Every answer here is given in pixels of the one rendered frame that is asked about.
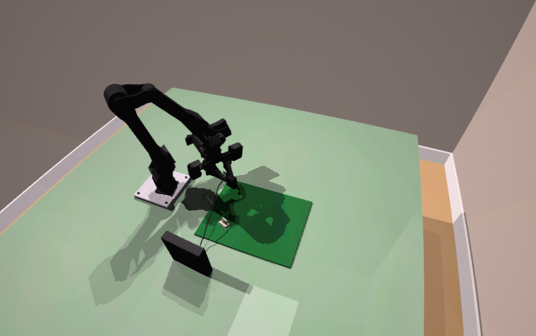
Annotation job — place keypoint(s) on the green circuit board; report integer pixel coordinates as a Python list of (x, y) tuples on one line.
[(262, 223)]

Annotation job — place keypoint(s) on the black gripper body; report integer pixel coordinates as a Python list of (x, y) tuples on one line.
[(194, 168)]

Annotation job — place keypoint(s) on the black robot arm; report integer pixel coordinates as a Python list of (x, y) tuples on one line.
[(124, 99)]

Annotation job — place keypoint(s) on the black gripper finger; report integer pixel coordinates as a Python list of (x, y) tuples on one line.
[(227, 163), (211, 169)]

